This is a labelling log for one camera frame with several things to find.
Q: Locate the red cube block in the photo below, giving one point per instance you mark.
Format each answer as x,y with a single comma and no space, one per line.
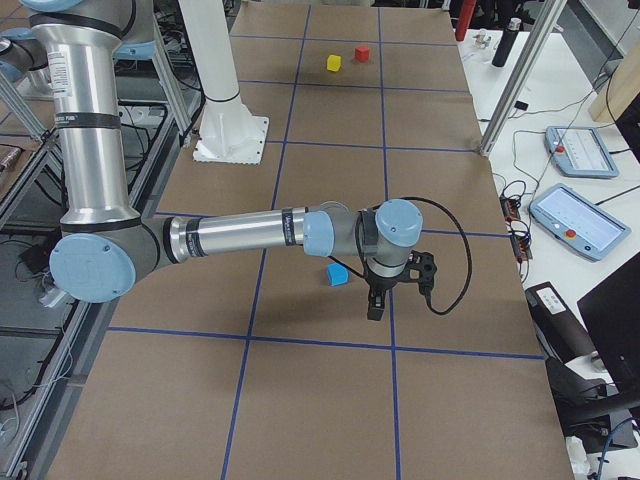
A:
362,53

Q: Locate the teach pendant tablet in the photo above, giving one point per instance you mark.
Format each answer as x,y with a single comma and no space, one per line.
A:
578,223
580,152

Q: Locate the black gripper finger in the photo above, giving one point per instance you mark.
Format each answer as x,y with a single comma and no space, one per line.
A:
379,306
373,309

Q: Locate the black thermos bottle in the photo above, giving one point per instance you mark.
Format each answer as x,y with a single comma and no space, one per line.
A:
506,42

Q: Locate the black computer monitor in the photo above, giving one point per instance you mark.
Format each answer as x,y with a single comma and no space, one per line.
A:
611,314

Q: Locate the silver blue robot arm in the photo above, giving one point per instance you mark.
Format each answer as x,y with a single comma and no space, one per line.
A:
107,247

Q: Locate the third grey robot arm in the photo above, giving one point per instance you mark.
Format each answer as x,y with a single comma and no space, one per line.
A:
23,55

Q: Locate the white camera mast with base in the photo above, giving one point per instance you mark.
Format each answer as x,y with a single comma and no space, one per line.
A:
228,131

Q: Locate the black cardboard box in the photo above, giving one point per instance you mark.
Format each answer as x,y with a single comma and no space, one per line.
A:
557,327

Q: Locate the orange circuit board near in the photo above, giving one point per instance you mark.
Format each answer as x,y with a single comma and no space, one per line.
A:
510,208

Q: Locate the far teach pendant tablet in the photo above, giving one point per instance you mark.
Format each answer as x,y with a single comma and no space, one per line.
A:
580,152

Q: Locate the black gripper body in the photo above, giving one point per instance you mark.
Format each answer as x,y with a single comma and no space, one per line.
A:
381,283

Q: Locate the near teach pendant tablet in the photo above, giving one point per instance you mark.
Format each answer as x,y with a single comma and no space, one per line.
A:
578,223

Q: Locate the aluminium frame post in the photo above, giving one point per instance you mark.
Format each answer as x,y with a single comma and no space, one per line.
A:
530,52

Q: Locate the white power strip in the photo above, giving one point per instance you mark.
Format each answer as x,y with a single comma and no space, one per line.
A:
52,296

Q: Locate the red cylinder bottle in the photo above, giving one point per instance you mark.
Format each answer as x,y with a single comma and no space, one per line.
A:
465,16

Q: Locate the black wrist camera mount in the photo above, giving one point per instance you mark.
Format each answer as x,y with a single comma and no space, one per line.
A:
421,270

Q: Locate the yellow cube block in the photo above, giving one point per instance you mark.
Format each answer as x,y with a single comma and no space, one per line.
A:
333,63

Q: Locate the black power adapter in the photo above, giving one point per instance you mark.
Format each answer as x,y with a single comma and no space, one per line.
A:
35,258

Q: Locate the blue cube block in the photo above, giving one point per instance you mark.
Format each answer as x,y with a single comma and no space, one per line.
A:
337,275

